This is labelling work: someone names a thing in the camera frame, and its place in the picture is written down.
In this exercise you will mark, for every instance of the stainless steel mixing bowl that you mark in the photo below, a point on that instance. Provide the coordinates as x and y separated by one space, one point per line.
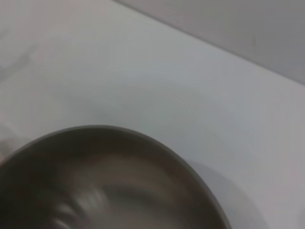
107 186

